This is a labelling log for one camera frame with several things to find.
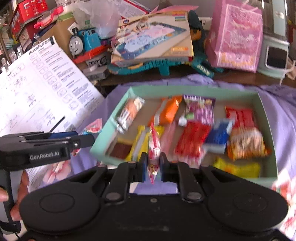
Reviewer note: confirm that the orange foil snack packet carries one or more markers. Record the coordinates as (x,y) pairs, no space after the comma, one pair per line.
(166,111)

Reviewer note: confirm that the brown chocolate packet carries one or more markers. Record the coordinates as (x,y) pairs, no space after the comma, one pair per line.
(121,148)

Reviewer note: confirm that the pink patterned snack packet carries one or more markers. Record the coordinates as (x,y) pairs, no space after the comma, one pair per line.
(167,137)

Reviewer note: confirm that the children's drawing mat box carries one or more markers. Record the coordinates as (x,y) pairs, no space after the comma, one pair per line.
(160,36)

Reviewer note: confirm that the orange yellow chips bag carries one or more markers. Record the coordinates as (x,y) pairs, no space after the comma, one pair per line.
(246,143)

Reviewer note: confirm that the blue toy train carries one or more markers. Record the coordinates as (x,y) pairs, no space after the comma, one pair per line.
(83,41)

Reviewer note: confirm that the purple grape candy packet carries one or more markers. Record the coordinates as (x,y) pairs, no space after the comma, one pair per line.
(198,109)

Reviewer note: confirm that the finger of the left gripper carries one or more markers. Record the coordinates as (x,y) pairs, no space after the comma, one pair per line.
(75,142)
(41,135)

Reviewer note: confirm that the yellow snack packet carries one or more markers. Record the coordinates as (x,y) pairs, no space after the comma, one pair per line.
(250,170)

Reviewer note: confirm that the purple floral cloth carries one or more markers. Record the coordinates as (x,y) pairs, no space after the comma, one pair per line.
(233,208)

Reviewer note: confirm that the white printed paper sheet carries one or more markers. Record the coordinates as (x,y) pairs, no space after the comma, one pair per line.
(44,91)

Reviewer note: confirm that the mint green appliance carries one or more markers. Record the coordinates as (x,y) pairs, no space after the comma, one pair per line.
(275,46)

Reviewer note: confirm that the pink gift bag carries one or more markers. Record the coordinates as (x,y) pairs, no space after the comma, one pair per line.
(235,37)

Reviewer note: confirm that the orange white long snack packet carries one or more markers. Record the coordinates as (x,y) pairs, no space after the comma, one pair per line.
(128,113)

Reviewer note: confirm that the small red white candy packet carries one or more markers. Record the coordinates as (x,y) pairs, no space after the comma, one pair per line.
(93,128)

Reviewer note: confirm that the pink white candy packet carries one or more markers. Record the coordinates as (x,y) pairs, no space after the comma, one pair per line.
(153,151)

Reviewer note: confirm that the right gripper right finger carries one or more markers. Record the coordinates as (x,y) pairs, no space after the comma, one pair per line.
(181,174)

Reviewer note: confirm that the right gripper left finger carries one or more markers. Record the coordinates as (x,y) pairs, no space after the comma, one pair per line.
(119,179)

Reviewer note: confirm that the red bright snack packet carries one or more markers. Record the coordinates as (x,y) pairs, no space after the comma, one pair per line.
(192,139)

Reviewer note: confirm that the person's left hand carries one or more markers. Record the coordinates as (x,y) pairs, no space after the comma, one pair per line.
(22,192)

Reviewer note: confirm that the blue snack packet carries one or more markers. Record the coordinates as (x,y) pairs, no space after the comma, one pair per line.
(217,139)

